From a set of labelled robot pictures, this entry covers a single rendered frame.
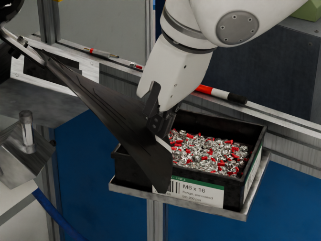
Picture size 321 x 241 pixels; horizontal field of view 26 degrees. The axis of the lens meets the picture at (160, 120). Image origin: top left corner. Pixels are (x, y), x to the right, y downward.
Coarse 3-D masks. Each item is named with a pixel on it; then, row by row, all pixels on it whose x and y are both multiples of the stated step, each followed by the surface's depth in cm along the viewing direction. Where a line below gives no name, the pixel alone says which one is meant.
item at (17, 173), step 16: (16, 128) 101; (0, 144) 100; (16, 144) 101; (48, 144) 104; (0, 160) 102; (16, 160) 100; (32, 160) 101; (0, 176) 105; (16, 176) 103; (32, 176) 101
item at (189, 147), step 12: (180, 144) 118; (192, 144) 118; (204, 144) 118; (216, 144) 118; (240, 144) 118; (192, 156) 115; (216, 156) 115; (228, 156) 115; (240, 156) 115; (204, 168) 112; (216, 168) 112; (240, 168) 113
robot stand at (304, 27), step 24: (288, 24) 139; (312, 24) 139; (216, 48) 151; (240, 48) 147; (264, 48) 143; (288, 48) 140; (312, 48) 136; (216, 72) 154; (240, 72) 150; (264, 72) 146; (288, 72) 142; (312, 72) 138; (264, 96) 149; (288, 96) 145; (312, 96) 141; (312, 120) 146
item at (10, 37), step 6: (0, 30) 87; (6, 30) 93; (6, 36) 85; (12, 36) 91; (12, 42) 85; (24, 48) 86; (30, 48) 94; (30, 54) 86; (36, 54) 92; (36, 60) 86; (42, 60) 87
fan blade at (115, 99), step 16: (48, 64) 86; (64, 80) 86; (80, 80) 92; (80, 96) 87; (96, 96) 91; (112, 96) 99; (96, 112) 87; (112, 112) 91; (128, 112) 97; (112, 128) 88; (128, 128) 92; (144, 128) 97; (128, 144) 88; (144, 144) 92; (160, 144) 97; (144, 160) 89; (160, 160) 93; (160, 176) 90; (160, 192) 88
